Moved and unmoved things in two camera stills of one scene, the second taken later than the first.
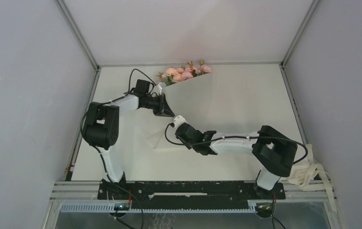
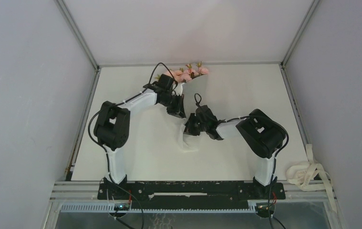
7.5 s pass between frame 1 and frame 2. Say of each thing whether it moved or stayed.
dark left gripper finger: moved
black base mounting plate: stayed
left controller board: stayed
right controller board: stayed
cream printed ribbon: stayed
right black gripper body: moved
